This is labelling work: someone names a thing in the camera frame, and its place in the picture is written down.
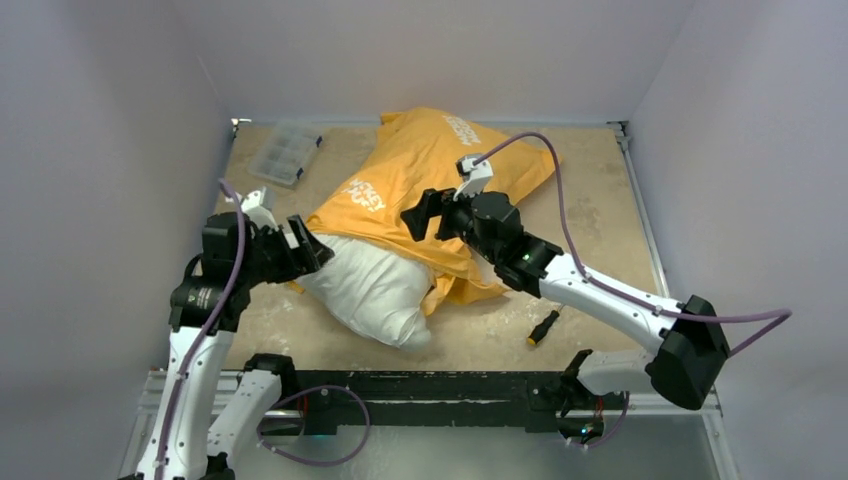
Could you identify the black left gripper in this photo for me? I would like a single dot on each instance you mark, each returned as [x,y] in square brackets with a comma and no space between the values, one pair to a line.
[312,254]

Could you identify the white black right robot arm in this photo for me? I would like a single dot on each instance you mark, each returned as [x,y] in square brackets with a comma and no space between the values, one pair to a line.
[682,349]

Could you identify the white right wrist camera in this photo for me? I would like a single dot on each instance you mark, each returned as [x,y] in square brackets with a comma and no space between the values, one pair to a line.
[475,173]

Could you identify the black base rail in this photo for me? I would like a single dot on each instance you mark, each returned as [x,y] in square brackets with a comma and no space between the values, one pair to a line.
[535,401]

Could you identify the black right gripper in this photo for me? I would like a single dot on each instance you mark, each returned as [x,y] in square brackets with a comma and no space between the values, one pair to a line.
[444,216]

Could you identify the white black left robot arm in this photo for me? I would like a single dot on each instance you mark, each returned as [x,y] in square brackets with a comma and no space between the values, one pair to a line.
[239,252]

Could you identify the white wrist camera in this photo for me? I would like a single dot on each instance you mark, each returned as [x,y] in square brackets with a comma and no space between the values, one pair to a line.
[258,205]
[475,173]

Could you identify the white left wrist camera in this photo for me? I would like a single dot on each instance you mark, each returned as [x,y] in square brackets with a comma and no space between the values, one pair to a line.
[258,205]

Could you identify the black orange screwdriver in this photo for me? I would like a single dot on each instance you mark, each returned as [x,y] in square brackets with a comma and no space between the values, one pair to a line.
[541,330]

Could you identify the clear plastic organizer box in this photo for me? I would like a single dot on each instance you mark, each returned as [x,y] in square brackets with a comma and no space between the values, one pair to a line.
[287,152]

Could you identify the white pillow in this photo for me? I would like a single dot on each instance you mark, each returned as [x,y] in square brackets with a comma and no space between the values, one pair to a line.
[372,291]

